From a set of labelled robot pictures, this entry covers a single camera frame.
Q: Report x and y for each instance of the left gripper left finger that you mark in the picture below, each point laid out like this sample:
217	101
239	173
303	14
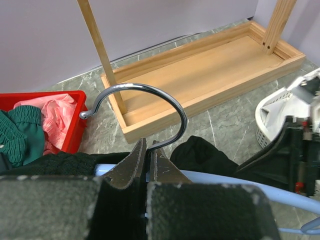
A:
48	207

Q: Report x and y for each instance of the wooden clothes rack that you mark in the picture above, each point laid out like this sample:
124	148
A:
149	95

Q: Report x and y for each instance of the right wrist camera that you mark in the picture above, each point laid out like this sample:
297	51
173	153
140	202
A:
307	89

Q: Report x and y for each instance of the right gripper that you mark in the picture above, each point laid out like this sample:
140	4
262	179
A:
290	162

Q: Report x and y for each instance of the black shorts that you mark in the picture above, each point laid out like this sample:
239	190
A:
196	154

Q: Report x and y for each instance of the pink garment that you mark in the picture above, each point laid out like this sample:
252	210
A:
57	112

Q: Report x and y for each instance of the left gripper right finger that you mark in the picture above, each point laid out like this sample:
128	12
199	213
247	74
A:
178	209

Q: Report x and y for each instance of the teal green shorts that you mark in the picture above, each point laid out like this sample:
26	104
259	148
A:
22	138

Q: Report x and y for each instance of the white laundry basket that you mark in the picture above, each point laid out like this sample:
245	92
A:
270	115

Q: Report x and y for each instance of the red plastic tray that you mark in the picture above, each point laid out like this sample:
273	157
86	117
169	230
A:
77	126

